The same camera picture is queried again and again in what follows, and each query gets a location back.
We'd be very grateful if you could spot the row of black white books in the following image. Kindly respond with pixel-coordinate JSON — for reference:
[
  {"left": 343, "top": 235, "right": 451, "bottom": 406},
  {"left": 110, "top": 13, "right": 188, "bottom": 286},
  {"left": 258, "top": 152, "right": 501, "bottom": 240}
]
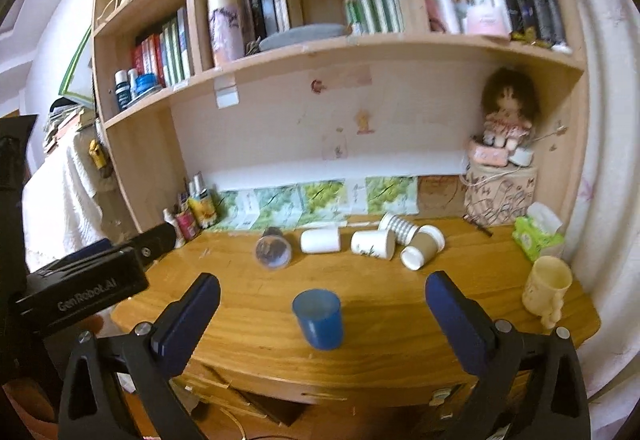
[{"left": 416, "top": 0, "right": 573, "bottom": 54}]

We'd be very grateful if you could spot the plain white paper cup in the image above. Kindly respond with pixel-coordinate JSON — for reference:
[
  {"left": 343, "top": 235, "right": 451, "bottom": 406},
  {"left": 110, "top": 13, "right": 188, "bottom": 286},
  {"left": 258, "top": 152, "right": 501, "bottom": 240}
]
[{"left": 300, "top": 227, "right": 342, "bottom": 255}]

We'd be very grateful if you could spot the white cup with leaf print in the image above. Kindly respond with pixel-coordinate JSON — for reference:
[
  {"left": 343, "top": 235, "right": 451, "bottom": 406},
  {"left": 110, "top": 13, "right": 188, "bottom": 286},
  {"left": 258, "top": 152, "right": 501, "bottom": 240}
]
[{"left": 350, "top": 229, "right": 397, "bottom": 261}]

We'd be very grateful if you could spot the green tissue pack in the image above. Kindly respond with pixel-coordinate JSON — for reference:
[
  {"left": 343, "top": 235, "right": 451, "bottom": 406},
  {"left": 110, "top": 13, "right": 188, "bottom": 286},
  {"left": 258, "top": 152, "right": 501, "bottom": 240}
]
[{"left": 511, "top": 201, "right": 566, "bottom": 263}]

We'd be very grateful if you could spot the brown drawing card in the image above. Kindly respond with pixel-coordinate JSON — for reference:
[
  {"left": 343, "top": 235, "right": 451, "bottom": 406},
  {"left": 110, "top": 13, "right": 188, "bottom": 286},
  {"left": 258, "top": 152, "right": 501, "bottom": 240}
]
[{"left": 417, "top": 176, "right": 468, "bottom": 219}]

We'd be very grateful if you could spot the white paper label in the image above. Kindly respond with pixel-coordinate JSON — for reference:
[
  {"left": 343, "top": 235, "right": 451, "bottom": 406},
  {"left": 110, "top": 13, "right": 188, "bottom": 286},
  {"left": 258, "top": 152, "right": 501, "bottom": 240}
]
[{"left": 215, "top": 74, "right": 241, "bottom": 109}]

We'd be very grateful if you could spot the patterned beige box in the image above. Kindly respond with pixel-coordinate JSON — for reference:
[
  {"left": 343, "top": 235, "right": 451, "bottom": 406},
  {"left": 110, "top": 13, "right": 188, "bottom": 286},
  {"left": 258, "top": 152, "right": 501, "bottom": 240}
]
[{"left": 463, "top": 163, "right": 539, "bottom": 225}]

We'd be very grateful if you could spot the blue plastic cup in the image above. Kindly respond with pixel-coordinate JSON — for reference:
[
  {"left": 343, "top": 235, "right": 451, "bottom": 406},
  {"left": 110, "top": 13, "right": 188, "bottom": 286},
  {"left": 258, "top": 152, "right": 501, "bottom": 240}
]
[{"left": 292, "top": 289, "right": 345, "bottom": 351}]

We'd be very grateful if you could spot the pale floral canister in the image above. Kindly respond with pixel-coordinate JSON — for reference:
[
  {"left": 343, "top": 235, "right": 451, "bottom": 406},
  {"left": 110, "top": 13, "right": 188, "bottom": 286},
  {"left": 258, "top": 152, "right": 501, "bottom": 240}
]
[{"left": 207, "top": 0, "right": 246, "bottom": 68}]

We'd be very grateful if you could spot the yellow hanging toy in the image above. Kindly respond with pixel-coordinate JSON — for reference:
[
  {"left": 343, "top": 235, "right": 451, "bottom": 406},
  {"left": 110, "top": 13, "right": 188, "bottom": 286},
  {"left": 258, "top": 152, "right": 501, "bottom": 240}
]
[{"left": 88, "top": 139, "right": 112, "bottom": 171}]

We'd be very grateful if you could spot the black pen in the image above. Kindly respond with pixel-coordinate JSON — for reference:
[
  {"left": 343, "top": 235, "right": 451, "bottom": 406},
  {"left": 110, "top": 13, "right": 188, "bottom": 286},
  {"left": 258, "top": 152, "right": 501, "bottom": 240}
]
[{"left": 463, "top": 216, "right": 494, "bottom": 237}]

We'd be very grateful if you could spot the blue lidded jar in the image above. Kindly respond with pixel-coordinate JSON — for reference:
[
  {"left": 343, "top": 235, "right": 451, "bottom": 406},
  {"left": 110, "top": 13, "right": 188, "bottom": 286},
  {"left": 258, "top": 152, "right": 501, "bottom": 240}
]
[{"left": 136, "top": 74, "right": 163, "bottom": 96}]

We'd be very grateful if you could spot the white lace cloth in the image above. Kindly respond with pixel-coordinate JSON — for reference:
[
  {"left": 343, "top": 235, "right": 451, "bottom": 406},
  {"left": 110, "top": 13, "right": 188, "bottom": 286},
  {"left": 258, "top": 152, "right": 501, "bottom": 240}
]
[{"left": 22, "top": 132, "right": 123, "bottom": 265}]

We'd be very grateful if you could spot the stack of old books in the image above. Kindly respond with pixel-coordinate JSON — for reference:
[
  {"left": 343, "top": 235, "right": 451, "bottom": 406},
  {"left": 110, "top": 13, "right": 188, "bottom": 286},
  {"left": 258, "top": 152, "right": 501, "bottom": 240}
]
[{"left": 42, "top": 104, "right": 97, "bottom": 155}]

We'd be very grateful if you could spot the pink white cosmetic box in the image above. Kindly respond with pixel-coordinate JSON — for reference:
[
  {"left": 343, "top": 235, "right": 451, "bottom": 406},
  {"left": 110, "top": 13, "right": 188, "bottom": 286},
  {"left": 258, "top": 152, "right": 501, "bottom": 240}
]
[{"left": 462, "top": 2, "right": 512, "bottom": 38}]

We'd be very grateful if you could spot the row of dark books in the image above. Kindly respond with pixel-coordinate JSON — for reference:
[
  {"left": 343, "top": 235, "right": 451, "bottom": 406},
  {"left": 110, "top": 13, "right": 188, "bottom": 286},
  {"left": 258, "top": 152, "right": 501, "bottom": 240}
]
[{"left": 231, "top": 0, "right": 305, "bottom": 56}]

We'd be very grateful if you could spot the cream carved mug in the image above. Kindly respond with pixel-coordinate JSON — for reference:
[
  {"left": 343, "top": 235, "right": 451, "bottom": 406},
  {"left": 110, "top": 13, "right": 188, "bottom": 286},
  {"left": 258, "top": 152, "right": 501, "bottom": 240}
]
[{"left": 522, "top": 256, "right": 573, "bottom": 329}]

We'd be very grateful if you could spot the wooden bookshelf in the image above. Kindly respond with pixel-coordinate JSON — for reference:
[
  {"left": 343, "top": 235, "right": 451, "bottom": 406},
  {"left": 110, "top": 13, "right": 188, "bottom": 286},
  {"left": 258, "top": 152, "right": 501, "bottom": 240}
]
[{"left": 91, "top": 0, "right": 591, "bottom": 233}]

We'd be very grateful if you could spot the small white figurine bottle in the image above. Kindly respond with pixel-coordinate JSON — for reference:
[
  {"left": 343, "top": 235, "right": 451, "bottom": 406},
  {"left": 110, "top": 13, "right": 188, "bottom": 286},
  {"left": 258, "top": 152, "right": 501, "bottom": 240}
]
[{"left": 163, "top": 207, "right": 186, "bottom": 249}]

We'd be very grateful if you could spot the white print card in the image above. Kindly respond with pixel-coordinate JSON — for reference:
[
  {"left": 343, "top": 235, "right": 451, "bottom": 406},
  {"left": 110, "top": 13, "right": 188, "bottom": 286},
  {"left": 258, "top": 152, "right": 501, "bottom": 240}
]
[
  {"left": 220, "top": 190, "right": 261, "bottom": 231},
  {"left": 345, "top": 179, "right": 369, "bottom": 217}
]

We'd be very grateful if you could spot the red pink container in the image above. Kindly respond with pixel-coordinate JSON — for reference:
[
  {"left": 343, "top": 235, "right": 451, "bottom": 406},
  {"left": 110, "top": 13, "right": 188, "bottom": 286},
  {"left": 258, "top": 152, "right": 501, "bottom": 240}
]
[{"left": 176, "top": 210, "right": 200, "bottom": 241}]

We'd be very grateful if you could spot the striped white paper cup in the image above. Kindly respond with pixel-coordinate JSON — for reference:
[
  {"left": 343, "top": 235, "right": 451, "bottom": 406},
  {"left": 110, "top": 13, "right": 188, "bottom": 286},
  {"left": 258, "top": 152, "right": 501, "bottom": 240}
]
[{"left": 378, "top": 212, "right": 422, "bottom": 245}]

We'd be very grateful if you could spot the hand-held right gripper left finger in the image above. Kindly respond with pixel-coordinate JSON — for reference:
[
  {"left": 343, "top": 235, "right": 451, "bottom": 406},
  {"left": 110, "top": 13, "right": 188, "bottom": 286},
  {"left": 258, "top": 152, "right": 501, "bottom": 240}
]
[{"left": 57, "top": 273, "right": 221, "bottom": 440}]

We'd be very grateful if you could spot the green framed board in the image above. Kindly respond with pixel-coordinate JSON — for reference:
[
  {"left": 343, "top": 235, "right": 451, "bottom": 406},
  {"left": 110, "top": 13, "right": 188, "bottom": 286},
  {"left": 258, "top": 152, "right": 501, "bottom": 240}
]
[{"left": 58, "top": 26, "right": 95, "bottom": 109}]

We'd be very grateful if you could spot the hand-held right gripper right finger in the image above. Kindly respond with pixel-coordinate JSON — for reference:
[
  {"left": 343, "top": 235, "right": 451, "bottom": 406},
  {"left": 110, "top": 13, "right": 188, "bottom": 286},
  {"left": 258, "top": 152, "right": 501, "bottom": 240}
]
[{"left": 424, "top": 271, "right": 594, "bottom": 440}]

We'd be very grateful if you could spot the brown-haired rag doll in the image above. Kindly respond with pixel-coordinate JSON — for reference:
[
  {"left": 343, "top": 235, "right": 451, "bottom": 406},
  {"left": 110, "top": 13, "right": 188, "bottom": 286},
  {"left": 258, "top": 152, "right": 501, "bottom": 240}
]
[{"left": 480, "top": 68, "right": 540, "bottom": 151}]

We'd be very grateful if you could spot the row of red green books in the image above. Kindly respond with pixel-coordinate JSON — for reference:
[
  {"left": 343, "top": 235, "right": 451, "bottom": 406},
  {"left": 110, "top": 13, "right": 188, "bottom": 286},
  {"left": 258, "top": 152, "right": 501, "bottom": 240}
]
[{"left": 131, "top": 7, "right": 195, "bottom": 89}]

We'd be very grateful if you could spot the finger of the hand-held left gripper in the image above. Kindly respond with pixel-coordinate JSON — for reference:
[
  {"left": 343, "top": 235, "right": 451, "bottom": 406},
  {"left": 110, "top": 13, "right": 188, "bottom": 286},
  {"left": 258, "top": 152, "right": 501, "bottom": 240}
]
[
  {"left": 119, "top": 222, "right": 179, "bottom": 271},
  {"left": 46, "top": 239, "right": 120, "bottom": 271}
]

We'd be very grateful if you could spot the brown cup with white lid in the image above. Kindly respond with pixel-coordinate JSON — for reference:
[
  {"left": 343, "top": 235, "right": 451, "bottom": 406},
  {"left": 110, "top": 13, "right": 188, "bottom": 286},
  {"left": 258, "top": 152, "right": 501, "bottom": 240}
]
[{"left": 400, "top": 225, "right": 446, "bottom": 271}]

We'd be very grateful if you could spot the green leaf print card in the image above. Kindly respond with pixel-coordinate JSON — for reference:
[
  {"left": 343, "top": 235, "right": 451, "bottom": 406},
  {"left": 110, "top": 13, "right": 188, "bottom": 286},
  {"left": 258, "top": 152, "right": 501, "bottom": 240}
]
[
  {"left": 298, "top": 179, "right": 348, "bottom": 221},
  {"left": 365, "top": 176, "right": 419, "bottom": 215},
  {"left": 255, "top": 185, "right": 307, "bottom": 227}
]

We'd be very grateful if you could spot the pink soap box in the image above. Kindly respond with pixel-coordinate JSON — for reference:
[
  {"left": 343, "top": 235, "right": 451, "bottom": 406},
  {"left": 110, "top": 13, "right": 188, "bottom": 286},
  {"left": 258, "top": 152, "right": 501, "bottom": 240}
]
[{"left": 467, "top": 139, "right": 522, "bottom": 167}]

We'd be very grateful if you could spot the grey oval dish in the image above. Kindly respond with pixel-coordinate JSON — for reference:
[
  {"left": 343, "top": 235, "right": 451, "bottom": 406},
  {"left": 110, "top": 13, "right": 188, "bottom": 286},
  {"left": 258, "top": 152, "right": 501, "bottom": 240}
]
[{"left": 259, "top": 22, "right": 351, "bottom": 52}]

